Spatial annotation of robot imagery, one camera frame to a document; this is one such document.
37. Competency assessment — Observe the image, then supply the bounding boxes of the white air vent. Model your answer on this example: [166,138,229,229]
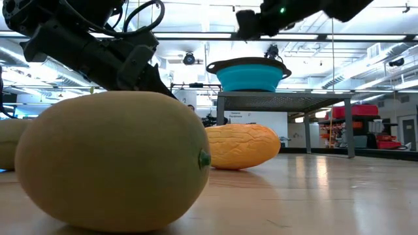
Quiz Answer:
[366,42,381,61]

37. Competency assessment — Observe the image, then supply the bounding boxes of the thin hanging rope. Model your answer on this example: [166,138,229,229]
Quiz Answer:
[330,18,336,93]

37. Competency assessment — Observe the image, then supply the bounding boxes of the large yellow fruit green stem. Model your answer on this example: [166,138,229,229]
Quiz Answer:
[14,91,212,233]

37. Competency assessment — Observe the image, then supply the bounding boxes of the orange textured toy melon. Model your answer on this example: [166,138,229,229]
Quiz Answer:
[204,123,281,170]

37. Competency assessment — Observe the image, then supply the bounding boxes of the black background rig frame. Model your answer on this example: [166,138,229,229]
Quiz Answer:
[169,82,223,99]

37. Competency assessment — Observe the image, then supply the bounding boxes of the black overhead frame light bar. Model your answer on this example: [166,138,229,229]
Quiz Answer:
[0,31,418,42]

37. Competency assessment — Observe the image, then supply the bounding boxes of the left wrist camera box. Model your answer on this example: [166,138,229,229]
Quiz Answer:
[116,44,156,91]

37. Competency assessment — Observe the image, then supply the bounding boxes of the black shelf rack with bins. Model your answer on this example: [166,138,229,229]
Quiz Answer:
[318,114,403,151]

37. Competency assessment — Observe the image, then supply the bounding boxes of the olive yellow oval toy fruit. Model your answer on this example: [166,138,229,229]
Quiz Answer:
[0,118,34,171]

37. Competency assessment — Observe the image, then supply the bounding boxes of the large red storage bin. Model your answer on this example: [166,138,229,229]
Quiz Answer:
[332,104,379,119]

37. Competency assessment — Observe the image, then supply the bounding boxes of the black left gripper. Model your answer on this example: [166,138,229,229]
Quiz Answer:
[21,19,178,99]

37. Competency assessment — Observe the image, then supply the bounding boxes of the grey door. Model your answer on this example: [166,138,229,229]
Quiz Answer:
[402,119,417,151]

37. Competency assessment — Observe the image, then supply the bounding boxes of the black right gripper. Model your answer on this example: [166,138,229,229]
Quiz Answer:
[234,0,283,41]

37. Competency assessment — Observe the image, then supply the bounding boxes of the grey perforated metal stand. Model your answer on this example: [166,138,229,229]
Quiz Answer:
[215,91,356,159]

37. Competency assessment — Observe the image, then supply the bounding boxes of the blue collapsible bowl grey rim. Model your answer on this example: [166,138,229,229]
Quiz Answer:
[206,57,293,93]

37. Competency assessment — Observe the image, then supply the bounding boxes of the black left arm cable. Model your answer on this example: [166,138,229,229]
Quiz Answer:
[58,0,166,39]

